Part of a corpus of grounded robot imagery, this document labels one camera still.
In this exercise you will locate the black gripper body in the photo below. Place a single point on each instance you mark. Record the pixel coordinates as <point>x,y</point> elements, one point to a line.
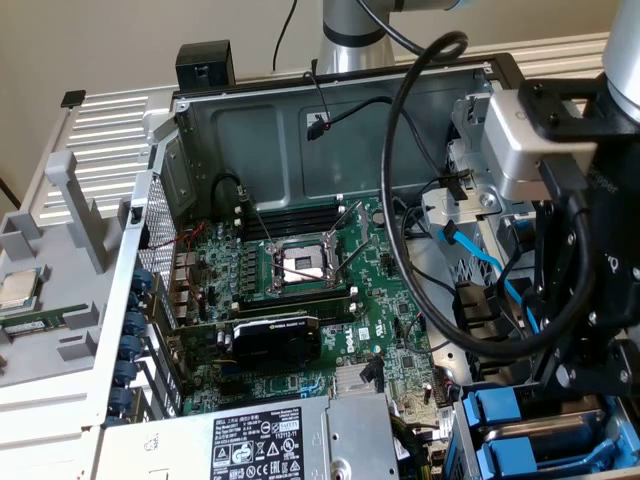
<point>620,240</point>

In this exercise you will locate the hard disk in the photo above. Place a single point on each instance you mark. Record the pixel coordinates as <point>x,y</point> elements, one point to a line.
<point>492,405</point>

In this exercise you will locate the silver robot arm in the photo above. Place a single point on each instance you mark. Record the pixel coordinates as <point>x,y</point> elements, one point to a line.
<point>350,50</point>

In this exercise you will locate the empty blue disk carrier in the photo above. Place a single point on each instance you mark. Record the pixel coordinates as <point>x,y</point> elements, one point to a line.
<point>505,455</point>

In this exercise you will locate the metal disk bay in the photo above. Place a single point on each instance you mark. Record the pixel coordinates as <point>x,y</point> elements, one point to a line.
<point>466,445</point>

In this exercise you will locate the round coin battery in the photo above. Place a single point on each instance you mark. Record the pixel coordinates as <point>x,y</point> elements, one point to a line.
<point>379,217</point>

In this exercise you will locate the green motherboard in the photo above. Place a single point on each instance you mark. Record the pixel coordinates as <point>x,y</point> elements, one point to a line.
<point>372,300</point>

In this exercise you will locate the metal CPU socket cover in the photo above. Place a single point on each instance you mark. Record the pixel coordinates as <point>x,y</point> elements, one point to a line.
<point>350,225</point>

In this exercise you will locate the black RAM slot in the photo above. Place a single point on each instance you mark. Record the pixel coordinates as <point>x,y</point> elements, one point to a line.
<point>300,293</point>
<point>295,212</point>
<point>295,225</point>
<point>332,314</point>

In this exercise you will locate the silver chipset heat sink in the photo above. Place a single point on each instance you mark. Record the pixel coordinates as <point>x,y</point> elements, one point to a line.
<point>347,380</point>

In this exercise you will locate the thin metal locking lever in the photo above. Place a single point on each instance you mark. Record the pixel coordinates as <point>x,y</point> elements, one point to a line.
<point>258,220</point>
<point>300,270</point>

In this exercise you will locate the silver power supply unit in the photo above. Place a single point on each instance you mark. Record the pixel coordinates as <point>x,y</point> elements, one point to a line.
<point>350,440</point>

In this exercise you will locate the CPU socket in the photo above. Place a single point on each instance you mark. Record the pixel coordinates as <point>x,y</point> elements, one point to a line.
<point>295,257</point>

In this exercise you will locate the black graphics card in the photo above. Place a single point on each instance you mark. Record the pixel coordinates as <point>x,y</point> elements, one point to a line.
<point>280,345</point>

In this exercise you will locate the open PC case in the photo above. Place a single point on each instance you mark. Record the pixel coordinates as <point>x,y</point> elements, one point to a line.
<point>250,150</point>

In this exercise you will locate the black box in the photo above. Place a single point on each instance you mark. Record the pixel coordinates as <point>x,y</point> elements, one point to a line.
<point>205,57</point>

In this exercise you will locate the blue slot retention clip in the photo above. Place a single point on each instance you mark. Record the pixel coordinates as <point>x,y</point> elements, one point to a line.
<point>131,348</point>
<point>122,400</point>
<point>135,323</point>
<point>126,373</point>
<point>143,278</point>
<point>137,301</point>

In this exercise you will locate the grey parts rack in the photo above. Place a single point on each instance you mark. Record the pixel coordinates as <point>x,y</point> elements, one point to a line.
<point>75,280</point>

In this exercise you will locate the green RAM stick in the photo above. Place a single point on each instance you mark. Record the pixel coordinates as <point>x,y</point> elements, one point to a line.
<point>40,320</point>

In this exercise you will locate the silver CPU chip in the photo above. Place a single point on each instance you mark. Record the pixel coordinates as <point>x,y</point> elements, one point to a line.
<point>17,290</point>

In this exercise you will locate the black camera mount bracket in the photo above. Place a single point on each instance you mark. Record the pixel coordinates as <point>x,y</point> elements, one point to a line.
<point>565,105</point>

